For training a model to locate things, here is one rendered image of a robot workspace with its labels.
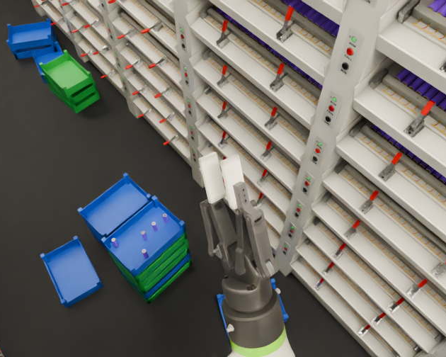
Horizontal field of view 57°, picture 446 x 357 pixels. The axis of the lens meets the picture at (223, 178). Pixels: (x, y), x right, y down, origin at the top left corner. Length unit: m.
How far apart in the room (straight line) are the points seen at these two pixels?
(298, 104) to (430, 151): 0.44
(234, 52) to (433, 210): 0.79
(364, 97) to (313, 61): 0.17
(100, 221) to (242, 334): 1.55
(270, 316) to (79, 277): 1.74
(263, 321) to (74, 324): 1.67
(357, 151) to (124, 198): 1.31
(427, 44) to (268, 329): 0.64
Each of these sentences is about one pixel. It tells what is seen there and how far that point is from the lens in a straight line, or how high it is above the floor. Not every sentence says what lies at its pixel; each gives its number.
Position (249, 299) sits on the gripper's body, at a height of 1.47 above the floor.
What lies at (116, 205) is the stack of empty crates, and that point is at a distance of 2.15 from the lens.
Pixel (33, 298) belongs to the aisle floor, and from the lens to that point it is 2.36.
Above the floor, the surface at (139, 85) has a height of 0.37.
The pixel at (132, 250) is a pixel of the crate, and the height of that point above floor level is 0.40.
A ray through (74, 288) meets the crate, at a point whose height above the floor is 0.00.
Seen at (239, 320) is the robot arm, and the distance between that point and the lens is 0.64.
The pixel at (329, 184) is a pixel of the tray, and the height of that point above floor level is 0.93.
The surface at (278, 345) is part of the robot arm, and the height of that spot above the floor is 1.40.
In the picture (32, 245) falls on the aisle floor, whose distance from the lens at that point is 2.48.
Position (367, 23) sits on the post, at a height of 1.52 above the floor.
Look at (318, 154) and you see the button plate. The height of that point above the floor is 1.04.
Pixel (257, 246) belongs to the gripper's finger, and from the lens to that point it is 0.57.
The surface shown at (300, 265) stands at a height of 0.18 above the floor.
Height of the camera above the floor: 2.07
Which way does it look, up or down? 57 degrees down
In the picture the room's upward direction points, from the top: straight up
